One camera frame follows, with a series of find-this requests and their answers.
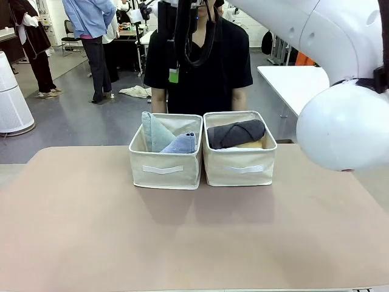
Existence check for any black tripod stand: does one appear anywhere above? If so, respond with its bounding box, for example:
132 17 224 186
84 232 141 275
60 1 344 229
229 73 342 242
133 0 153 77

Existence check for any pale green cone towel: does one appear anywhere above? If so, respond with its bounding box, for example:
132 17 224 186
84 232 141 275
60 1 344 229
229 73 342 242
141 111 177 153

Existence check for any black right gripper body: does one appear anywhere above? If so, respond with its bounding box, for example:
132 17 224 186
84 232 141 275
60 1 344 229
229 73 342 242
157 0 179 43

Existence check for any person's left forearm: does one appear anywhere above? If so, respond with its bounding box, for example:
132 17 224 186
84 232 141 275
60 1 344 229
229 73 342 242
231 88 247 111

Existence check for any white air purifier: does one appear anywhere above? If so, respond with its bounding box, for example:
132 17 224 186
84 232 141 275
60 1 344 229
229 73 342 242
0 50 35 134

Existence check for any person in blue shirt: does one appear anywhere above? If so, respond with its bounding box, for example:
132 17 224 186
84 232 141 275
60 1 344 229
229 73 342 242
62 0 117 104

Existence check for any lavender blue cone towel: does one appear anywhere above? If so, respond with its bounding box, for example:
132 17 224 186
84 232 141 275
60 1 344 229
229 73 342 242
160 131 197 154

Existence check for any white background desk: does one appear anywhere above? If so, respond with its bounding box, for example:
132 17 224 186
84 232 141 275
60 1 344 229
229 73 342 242
138 30 156 77

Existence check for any white table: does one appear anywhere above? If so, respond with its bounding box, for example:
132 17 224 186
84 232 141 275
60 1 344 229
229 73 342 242
256 65 331 118

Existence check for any person in black vest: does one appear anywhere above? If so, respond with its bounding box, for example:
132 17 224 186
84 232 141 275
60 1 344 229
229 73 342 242
8 0 63 98

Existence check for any cream fabric storage bin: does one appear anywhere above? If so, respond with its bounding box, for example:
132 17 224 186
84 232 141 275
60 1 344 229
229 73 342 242
128 111 204 191
202 110 278 187

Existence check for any person in black polo shirt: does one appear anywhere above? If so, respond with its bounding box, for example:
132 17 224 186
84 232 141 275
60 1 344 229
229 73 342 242
143 0 253 115

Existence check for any person in white top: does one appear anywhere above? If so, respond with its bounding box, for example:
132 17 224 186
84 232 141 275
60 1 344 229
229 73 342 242
102 13 122 83

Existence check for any yellow towel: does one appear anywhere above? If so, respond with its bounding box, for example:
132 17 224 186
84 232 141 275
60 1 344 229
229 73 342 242
235 139 264 150

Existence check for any black backpack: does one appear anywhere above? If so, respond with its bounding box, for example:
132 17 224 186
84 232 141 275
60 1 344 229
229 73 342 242
261 30 274 55

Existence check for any grey background desk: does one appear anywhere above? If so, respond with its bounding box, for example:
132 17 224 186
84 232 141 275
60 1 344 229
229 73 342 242
269 32 300 66

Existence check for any black office chair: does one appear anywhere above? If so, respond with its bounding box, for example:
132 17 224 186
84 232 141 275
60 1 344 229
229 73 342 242
61 19 86 58

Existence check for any person's right forearm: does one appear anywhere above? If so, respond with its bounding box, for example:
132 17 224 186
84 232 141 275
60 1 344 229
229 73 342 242
151 86 169 114

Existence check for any black looped gripper cable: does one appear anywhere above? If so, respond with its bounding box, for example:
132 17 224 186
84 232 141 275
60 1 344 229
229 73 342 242
174 0 223 67

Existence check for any dark grey towel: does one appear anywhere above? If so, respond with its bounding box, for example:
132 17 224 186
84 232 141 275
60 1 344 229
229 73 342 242
207 119 266 150

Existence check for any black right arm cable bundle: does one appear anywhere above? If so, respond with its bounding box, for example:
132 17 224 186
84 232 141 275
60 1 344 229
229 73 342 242
352 0 389 94

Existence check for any beige cloth on floor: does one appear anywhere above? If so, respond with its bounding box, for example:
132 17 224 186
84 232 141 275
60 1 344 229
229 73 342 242
118 85 153 99

